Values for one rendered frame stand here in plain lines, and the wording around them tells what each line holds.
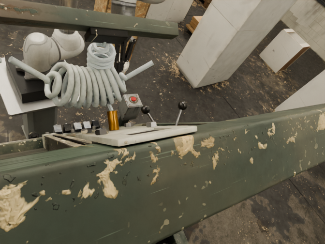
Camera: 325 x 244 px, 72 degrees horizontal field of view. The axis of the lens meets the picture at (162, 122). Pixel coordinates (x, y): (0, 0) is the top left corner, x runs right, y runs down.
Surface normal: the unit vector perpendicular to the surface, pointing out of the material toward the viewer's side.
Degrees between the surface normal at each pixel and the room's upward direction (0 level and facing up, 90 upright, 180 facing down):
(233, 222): 0
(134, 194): 33
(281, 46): 90
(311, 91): 90
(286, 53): 90
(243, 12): 90
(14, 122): 0
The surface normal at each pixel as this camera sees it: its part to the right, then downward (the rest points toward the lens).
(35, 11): 0.54, -0.01
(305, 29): -0.76, 0.26
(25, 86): 0.37, -0.56
